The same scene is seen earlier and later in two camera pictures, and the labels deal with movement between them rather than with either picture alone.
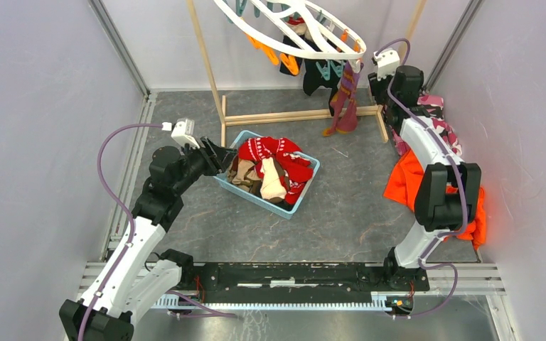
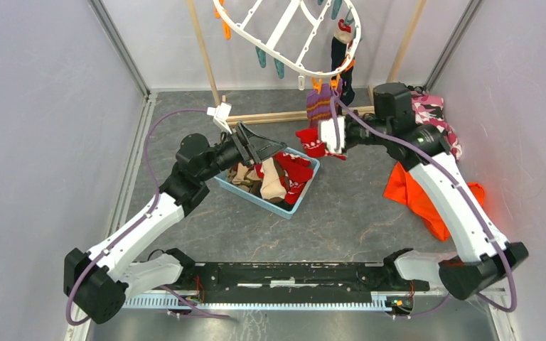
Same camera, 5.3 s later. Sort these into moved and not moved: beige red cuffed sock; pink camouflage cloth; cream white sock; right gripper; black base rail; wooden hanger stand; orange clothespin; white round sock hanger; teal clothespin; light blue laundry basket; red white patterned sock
Moved: teal clothespin; red white patterned sock; right gripper; white round sock hanger; orange clothespin; beige red cuffed sock
Not moved: black base rail; pink camouflage cloth; cream white sock; wooden hanger stand; light blue laundry basket
